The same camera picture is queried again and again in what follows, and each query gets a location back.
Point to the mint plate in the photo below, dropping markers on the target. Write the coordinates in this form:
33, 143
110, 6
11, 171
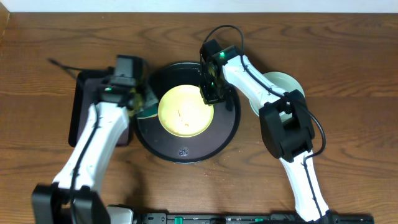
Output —
281, 80

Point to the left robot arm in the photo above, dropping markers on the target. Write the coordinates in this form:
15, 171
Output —
74, 194

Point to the green yellow sponge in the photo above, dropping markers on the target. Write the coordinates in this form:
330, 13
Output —
149, 112

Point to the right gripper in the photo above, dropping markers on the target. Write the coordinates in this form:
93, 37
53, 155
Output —
209, 99

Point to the yellow plate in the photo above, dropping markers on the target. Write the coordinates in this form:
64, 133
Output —
183, 113

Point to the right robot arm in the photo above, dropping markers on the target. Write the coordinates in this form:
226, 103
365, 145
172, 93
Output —
286, 123

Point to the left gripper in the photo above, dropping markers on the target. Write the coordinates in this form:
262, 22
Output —
143, 90

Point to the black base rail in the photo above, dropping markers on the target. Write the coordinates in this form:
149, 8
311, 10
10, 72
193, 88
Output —
163, 218

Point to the dark rectangular tray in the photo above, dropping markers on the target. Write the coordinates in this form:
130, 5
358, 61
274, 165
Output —
93, 86

